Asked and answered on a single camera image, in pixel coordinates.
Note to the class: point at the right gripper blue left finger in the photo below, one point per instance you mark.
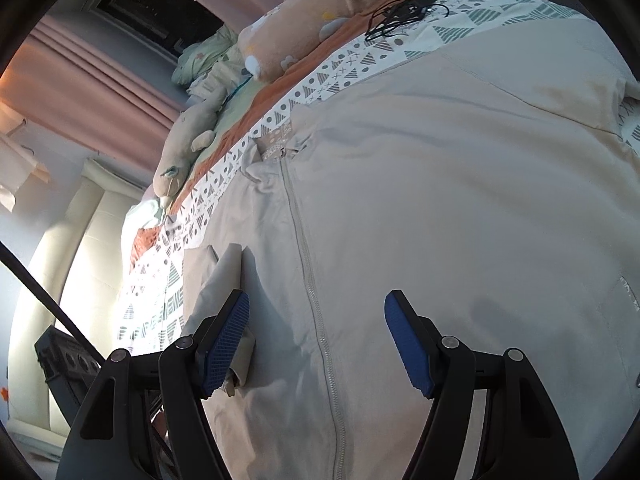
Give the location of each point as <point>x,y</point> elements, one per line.
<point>191,369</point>

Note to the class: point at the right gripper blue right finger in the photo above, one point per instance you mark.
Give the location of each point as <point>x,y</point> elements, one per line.
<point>447,372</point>

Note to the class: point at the beige zip-up jacket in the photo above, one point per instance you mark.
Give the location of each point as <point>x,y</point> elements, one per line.
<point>490,183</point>

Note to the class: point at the white geometric patterned bedspread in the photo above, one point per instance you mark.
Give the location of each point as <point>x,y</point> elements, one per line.
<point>150,309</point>

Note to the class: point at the cream padded headboard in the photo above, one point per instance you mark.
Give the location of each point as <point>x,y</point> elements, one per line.
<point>78,262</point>

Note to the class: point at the beige plush animal toy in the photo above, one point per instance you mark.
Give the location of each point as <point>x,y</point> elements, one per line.
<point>191,133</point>

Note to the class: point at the light green bedding bundle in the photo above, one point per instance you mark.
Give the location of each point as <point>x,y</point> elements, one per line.
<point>214,63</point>

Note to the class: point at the pink curtain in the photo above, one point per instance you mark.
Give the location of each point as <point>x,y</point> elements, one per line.
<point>92,87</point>

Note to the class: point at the orange-brown plush pillow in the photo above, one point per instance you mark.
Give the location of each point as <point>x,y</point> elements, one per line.
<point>290,31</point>

